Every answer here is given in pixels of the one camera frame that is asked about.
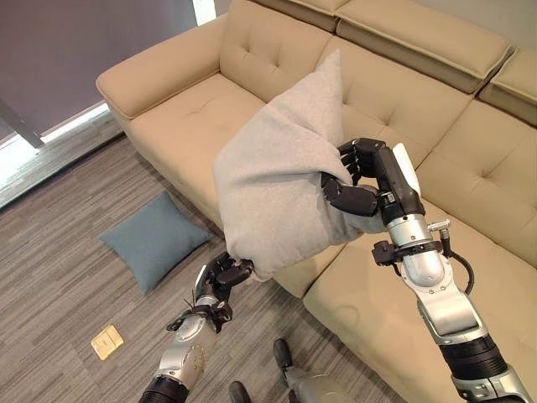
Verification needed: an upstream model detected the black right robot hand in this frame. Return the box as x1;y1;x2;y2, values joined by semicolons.
321;137;425;224

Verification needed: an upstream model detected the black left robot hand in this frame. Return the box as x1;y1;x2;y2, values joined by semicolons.
192;253;255;306

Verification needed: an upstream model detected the light grey cushion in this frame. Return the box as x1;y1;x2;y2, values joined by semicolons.
212;49;385;283

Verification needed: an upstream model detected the beige leather sofa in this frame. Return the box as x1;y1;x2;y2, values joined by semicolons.
95;0;537;403

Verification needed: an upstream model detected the blue-grey cushion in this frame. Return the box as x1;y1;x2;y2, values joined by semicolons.
97;191;215;296

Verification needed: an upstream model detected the dark robot foot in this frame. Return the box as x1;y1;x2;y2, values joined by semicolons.
228;380;248;403
273;338;294;371

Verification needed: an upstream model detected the grey window roller blind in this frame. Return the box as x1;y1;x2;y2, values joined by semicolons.
0;0;201;139

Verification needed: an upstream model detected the grey window frame post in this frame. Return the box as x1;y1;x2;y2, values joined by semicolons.
0;98;45;149

